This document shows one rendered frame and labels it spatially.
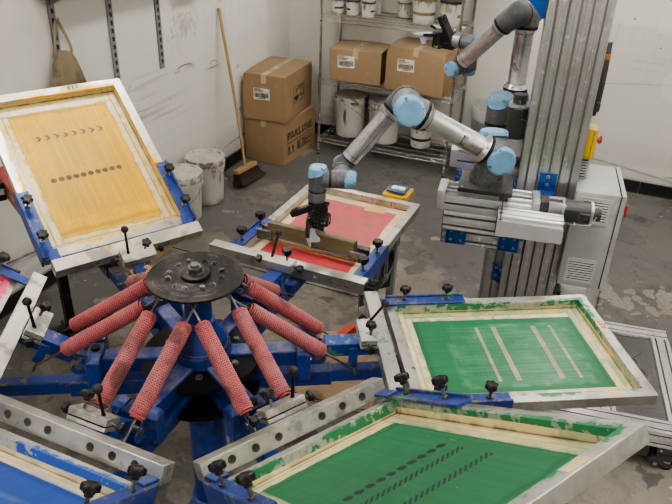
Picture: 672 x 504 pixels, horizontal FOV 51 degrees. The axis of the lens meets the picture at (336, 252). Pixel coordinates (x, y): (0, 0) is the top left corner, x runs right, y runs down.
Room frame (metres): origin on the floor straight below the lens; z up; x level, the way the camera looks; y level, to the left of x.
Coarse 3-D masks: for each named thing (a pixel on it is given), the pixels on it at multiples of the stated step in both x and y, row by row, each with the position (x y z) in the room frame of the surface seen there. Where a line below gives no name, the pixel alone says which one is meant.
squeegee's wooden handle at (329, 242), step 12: (276, 228) 2.67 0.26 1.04; (288, 228) 2.64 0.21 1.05; (300, 228) 2.64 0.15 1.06; (288, 240) 2.64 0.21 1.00; (300, 240) 2.62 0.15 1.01; (324, 240) 2.58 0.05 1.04; (336, 240) 2.56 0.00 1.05; (348, 240) 2.55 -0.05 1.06; (336, 252) 2.56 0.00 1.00; (348, 252) 2.53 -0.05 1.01
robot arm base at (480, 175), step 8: (472, 168) 2.77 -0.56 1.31; (480, 168) 2.72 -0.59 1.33; (472, 176) 2.74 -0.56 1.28; (480, 176) 2.71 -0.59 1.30; (488, 176) 2.69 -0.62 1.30; (496, 176) 2.70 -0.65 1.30; (504, 176) 2.73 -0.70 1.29; (480, 184) 2.70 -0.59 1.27; (488, 184) 2.69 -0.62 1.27; (496, 184) 2.69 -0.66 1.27
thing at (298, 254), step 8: (328, 200) 3.14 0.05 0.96; (328, 208) 3.05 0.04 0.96; (336, 208) 3.05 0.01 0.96; (344, 208) 3.06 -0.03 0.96; (352, 208) 3.06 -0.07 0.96; (304, 216) 2.95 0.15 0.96; (296, 224) 2.87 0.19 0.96; (264, 248) 2.64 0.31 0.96; (272, 248) 2.64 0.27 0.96; (280, 248) 2.64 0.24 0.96; (296, 248) 2.65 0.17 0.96; (288, 256) 2.58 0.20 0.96; (296, 256) 2.58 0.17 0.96; (304, 256) 2.58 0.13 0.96
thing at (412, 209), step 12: (300, 192) 3.14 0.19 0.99; (336, 192) 3.19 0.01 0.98; (348, 192) 3.17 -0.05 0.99; (360, 192) 3.17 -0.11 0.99; (288, 204) 3.00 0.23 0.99; (384, 204) 3.09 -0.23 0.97; (396, 204) 3.07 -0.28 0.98; (408, 204) 3.05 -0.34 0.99; (420, 204) 3.06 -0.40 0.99; (276, 216) 2.88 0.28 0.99; (408, 216) 2.92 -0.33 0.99; (396, 228) 2.80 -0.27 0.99; (252, 240) 2.66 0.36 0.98; (384, 240) 2.68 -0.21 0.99; (396, 240) 2.75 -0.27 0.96
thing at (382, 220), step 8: (360, 208) 3.06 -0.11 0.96; (352, 216) 2.97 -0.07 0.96; (360, 216) 2.98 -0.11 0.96; (368, 216) 2.98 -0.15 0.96; (376, 216) 2.98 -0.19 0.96; (384, 216) 2.98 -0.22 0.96; (392, 216) 2.99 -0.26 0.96; (376, 224) 2.90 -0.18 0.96; (384, 224) 2.90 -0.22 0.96; (368, 232) 2.82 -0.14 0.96; (376, 232) 2.82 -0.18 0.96; (368, 240) 2.74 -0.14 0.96; (312, 256) 2.58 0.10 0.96; (320, 256) 2.59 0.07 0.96; (328, 256) 2.59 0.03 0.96; (320, 264) 2.52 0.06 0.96; (328, 264) 2.52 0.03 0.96; (336, 264) 2.52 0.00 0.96; (344, 264) 2.53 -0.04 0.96; (352, 264) 2.53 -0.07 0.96
